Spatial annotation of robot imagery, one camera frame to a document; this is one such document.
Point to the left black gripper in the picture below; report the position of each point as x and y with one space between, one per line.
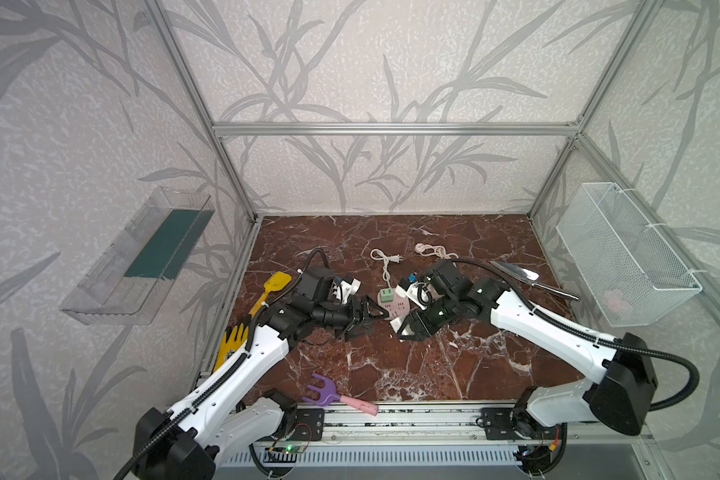
353 315

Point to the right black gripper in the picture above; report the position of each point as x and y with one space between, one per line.
428 319

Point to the white USB charger plug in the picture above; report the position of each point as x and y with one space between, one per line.
397 325

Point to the light green charger plug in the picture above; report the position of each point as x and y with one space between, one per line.
386 295

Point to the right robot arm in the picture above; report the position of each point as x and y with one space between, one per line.
622 379

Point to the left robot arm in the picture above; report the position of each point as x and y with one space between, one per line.
201 431

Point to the pink square power strip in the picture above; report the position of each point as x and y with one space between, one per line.
398 303

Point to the beige round power strip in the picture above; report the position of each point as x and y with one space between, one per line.
428 250

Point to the purple pink garden fork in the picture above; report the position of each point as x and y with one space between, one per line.
328 394

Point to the yellow toy shovel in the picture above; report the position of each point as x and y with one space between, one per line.
277 282

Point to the silver metal garden trowel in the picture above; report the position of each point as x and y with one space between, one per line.
531 279

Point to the yellow black garden rake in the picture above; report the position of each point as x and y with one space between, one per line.
233 339

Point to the pink object in basket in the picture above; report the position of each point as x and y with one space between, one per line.
616 302

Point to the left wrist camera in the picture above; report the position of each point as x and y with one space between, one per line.
320 284

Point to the white wire mesh basket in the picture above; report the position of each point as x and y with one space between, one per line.
616 247

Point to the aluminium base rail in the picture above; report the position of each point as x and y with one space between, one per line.
414 434

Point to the aluminium frame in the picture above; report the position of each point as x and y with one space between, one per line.
651 126

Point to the clear plastic wall bin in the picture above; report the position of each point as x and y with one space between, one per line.
130 281

